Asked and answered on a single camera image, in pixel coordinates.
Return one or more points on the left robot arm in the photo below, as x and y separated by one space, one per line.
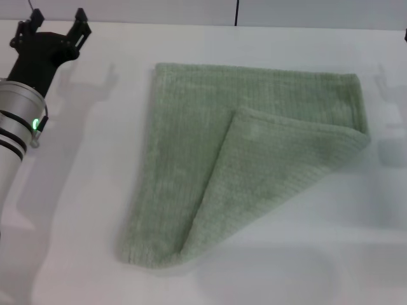
16 127

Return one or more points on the green terry towel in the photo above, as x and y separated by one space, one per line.
190 143

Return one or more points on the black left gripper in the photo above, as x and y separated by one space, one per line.
41 51

